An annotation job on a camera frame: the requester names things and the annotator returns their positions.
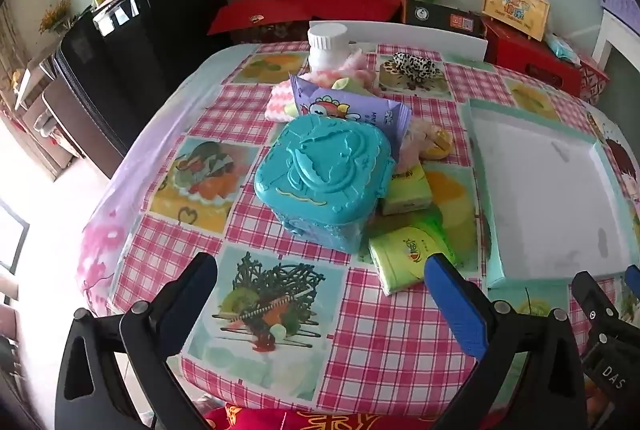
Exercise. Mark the black carton box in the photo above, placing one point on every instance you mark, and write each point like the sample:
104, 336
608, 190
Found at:
440, 17

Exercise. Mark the white shallow box teal rim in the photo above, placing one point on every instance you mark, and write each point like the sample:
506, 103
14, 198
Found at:
540, 190

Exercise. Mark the pink floral scrunchie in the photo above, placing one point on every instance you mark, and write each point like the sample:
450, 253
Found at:
412, 144

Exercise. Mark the purple wet wipe packet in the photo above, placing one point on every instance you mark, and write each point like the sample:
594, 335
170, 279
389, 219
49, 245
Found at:
350, 109

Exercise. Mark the pink white striped fluffy sock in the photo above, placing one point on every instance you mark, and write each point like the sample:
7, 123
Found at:
282, 104

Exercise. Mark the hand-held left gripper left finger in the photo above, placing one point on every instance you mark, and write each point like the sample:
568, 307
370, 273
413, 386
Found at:
200, 280

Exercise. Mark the red printed cloth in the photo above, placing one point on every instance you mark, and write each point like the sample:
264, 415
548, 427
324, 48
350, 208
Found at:
300, 420

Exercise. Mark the pink checkered tablecloth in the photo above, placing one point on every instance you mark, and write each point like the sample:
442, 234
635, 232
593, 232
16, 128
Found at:
280, 335

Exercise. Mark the white shelf unit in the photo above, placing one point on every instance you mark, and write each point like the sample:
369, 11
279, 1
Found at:
610, 34

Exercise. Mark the lime green packet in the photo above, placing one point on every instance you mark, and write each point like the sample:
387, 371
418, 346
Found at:
350, 84

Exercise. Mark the red patterned box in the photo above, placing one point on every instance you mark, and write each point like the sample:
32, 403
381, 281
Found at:
592, 82

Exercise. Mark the black fabric case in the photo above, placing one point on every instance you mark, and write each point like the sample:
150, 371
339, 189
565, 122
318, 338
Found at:
185, 24

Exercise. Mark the white pill bottle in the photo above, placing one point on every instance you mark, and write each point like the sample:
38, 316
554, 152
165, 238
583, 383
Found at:
327, 42

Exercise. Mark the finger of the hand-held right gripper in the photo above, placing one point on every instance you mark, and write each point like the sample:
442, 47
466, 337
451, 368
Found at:
633, 282
595, 302

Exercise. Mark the white board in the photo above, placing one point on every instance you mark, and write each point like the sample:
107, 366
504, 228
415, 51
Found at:
425, 37

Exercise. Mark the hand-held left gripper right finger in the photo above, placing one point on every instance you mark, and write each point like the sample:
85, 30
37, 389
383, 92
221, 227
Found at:
450, 290

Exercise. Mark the light blue wipes pack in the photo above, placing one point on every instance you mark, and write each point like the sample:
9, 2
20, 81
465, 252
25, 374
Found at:
562, 47

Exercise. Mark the leopard print scrunchie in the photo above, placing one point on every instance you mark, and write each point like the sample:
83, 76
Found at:
415, 63

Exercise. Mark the teal plastic toy case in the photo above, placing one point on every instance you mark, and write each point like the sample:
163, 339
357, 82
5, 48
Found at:
320, 169

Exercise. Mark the green tissue packet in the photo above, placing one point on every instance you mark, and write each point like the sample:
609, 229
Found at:
405, 192
405, 255

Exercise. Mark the yellow flowers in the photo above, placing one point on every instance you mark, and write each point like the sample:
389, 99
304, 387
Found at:
55, 14

